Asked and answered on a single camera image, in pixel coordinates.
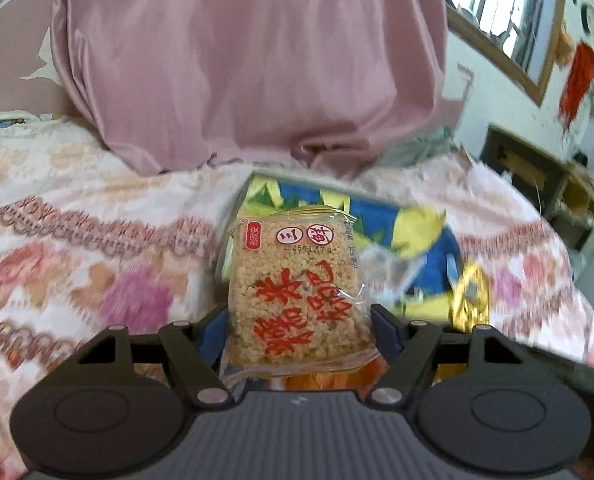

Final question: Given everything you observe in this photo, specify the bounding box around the gold foil snack packet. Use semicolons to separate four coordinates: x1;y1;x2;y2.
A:
438;255;491;335

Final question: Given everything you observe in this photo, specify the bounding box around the rice cracker packet red lettering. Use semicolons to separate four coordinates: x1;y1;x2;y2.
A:
220;206;377;387

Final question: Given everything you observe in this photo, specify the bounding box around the white snack packet with barcode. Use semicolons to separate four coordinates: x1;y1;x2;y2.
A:
359;244;427;310

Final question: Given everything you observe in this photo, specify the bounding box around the orange glazed snack packet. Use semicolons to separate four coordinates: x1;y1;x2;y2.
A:
280;356;388;398

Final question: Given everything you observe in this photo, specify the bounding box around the grey tray with painted lining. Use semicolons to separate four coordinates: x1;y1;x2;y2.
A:
218;174;462;325

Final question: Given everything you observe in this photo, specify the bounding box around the floral pink bed quilt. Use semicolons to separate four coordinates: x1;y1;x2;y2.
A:
0;112;594;479

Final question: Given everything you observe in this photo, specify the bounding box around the grey green cloth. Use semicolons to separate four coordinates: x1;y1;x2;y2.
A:
375;126;454;168

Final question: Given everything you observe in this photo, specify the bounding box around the dark wooden side table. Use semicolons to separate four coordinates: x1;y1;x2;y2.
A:
480;125;594;252

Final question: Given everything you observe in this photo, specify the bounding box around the pink satin pillow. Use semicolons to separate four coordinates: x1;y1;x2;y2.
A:
50;0;463;175

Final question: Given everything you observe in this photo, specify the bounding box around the red hanging tassel decoration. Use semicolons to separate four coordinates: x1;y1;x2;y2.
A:
558;41;594;132

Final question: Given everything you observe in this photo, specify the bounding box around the wooden framed window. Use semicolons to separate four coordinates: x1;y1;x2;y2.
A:
446;0;565;105

